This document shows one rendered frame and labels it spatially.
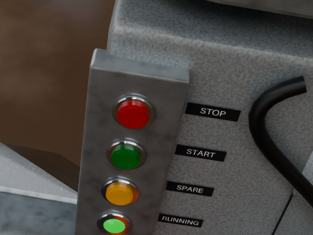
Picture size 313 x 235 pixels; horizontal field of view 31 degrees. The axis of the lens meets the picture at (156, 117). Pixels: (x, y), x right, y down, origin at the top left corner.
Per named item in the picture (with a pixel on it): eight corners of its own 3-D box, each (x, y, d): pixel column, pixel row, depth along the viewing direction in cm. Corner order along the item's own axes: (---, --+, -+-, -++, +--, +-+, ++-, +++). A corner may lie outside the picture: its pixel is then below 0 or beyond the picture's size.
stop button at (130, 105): (147, 123, 47) (151, 100, 46) (146, 132, 47) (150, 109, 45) (116, 119, 47) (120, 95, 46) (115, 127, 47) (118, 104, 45)
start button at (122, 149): (139, 164, 51) (143, 144, 49) (138, 173, 50) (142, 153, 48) (111, 160, 51) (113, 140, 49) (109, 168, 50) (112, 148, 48)
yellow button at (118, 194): (132, 199, 54) (135, 182, 53) (131, 208, 54) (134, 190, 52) (105, 196, 54) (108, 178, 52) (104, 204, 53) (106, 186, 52)
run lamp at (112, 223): (125, 227, 58) (128, 212, 56) (124, 238, 57) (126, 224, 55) (102, 224, 58) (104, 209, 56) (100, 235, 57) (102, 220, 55)
